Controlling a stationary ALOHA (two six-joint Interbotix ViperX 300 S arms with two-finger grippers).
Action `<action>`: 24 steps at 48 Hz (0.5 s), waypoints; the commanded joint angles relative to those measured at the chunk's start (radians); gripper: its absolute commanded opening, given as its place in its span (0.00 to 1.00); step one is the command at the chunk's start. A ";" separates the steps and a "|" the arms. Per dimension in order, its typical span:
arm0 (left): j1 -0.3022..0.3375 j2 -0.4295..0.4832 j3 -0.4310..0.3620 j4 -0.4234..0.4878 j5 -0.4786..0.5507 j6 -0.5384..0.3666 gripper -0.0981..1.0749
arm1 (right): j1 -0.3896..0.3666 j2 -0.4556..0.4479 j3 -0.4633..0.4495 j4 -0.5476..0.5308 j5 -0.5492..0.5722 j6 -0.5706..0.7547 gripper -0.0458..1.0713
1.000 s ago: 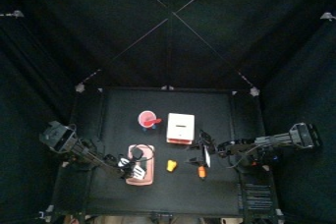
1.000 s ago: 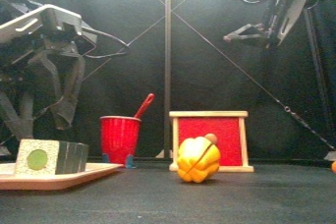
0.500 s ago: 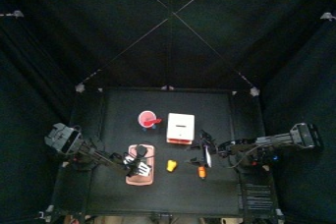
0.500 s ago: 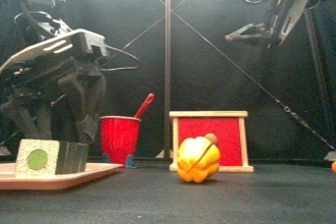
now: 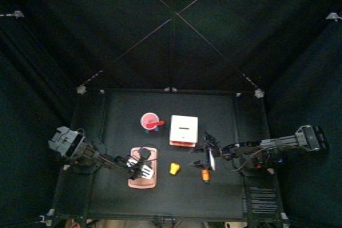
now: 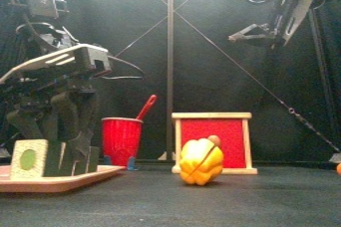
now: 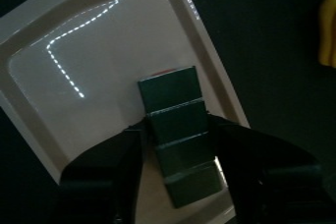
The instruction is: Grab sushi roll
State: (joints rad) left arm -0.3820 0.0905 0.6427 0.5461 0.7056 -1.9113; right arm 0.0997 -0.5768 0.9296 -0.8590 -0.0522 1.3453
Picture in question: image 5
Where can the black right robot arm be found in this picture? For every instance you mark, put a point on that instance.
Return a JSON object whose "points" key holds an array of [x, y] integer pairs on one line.
{"points": [[284, 142]]}

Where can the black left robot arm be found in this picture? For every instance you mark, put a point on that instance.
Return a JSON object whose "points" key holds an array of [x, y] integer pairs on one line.
{"points": [[67, 142]]}

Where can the white left gripper plate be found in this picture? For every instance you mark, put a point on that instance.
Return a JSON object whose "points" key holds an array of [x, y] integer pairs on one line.
{"points": [[132, 162]]}

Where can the white gripper plate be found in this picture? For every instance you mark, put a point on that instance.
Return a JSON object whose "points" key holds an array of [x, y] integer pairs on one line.
{"points": [[211, 158], [132, 162]]}

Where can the white right gripper plate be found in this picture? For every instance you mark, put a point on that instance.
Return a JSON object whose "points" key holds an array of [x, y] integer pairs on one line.
{"points": [[211, 158]]}

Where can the pink rectangular tray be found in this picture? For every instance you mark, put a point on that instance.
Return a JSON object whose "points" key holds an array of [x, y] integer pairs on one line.
{"points": [[144, 183]]}

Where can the orange toy carrot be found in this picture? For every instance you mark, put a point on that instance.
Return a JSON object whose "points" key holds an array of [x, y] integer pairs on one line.
{"points": [[204, 175]]}

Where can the yellow orange toy food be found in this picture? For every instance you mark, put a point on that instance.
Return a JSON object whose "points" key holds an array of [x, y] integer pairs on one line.
{"points": [[173, 168]]}

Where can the white box with red edge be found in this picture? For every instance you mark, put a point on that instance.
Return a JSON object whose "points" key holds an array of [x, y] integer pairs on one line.
{"points": [[183, 128]]}

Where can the red toy spoon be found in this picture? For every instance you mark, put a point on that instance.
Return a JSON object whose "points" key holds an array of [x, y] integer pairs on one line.
{"points": [[155, 124]]}

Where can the red toy cup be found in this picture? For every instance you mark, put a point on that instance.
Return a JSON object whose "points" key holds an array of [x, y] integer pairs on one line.
{"points": [[147, 118]]}

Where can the white printed label sticker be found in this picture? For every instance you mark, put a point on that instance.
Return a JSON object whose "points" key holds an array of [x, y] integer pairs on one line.
{"points": [[262, 200]]}

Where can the grey metal frame bracket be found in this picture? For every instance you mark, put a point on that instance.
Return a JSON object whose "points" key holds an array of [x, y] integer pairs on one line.
{"points": [[49, 212], [283, 217], [16, 14], [332, 16], [169, 89], [80, 89], [259, 93]]}

